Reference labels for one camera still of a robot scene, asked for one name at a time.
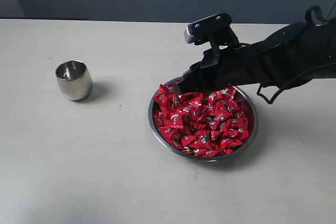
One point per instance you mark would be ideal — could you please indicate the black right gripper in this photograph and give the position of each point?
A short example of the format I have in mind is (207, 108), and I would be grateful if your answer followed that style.
(233, 66)

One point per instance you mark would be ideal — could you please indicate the stainless steel plate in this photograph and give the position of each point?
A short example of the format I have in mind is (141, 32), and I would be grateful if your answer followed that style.
(217, 125)

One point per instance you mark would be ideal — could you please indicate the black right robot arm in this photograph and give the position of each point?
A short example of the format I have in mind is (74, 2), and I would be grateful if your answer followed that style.
(288, 58)

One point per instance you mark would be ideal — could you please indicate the stainless steel cup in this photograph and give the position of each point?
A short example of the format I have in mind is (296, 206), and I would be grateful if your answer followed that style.
(74, 80)

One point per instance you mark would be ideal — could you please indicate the red candy with white label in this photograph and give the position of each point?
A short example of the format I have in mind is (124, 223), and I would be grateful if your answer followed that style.
(175, 121)

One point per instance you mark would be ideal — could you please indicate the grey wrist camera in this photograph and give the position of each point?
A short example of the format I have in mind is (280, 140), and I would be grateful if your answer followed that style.
(199, 31)

